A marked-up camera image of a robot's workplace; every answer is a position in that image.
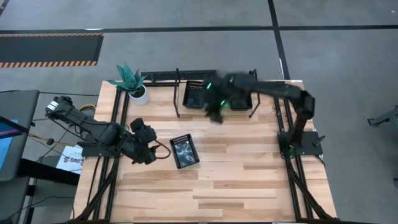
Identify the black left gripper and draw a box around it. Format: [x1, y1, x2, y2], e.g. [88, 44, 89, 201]
[129, 117, 158, 165]

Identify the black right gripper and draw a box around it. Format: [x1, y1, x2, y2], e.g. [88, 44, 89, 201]
[203, 73, 242, 124]

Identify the black slotted plastic basket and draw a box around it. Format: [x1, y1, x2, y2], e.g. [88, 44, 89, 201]
[169, 133, 200, 170]
[182, 80, 208, 110]
[229, 92, 253, 111]

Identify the white round plant pot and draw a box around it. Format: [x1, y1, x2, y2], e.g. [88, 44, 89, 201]
[127, 85, 150, 106]

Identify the black perforated metal panel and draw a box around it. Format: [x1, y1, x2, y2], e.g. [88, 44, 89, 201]
[140, 69, 218, 82]

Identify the green snake plant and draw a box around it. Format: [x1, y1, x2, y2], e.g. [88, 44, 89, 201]
[108, 62, 148, 96]

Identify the white printed paper sheet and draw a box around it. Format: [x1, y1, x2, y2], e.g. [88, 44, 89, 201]
[55, 145, 85, 175]

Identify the black wide bar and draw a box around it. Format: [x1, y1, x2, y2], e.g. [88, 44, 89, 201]
[17, 157, 81, 187]

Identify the grey desk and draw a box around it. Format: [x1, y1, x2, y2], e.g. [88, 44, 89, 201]
[0, 89, 40, 183]

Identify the black hazard-striped floor mat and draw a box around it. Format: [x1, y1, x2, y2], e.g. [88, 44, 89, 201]
[0, 32, 105, 68]

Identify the blue panel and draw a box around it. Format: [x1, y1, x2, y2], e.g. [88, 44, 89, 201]
[0, 119, 20, 175]

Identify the grey cabinet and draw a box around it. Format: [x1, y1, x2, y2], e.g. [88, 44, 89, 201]
[0, 176, 31, 224]

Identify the dark grey floor stand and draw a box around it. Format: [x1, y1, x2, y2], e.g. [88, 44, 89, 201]
[367, 105, 398, 127]

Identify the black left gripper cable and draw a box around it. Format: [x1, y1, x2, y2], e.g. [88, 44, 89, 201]
[149, 139, 172, 160]

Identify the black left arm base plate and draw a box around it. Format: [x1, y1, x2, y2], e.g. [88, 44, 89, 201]
[76, 140, 125, 157]

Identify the yellow cable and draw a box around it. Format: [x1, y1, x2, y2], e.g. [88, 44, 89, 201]
[77, 103, 97, 113]

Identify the black aluminium rig frame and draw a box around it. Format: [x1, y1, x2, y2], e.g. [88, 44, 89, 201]
[72, 80, 340, 224]

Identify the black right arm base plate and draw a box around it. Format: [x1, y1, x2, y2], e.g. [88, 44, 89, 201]
[277, 130, 326, 157]

